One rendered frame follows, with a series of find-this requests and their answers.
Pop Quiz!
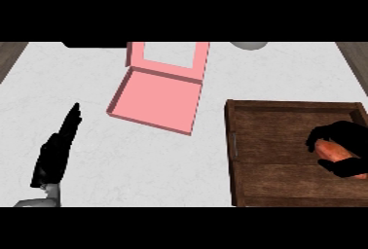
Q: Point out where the orange sweet potato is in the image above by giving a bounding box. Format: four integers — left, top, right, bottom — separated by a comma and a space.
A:
315, 139, 368, 180

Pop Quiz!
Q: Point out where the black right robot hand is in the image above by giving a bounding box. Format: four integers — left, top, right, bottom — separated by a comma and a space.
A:
305, 120, 368, 179

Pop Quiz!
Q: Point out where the brown wooden tray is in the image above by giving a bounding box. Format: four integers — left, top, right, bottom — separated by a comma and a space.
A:
225, 98, 368, 208

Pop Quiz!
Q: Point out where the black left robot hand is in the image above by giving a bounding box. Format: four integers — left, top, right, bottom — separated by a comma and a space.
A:
28, 102, 83, 190

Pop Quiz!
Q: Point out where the pale grey round object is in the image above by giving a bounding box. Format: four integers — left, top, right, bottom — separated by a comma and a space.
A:
229, 42, 269, 52

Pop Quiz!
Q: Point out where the pink open cardboard box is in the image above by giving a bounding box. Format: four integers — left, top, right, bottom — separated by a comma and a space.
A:
105, 42, 211, 137

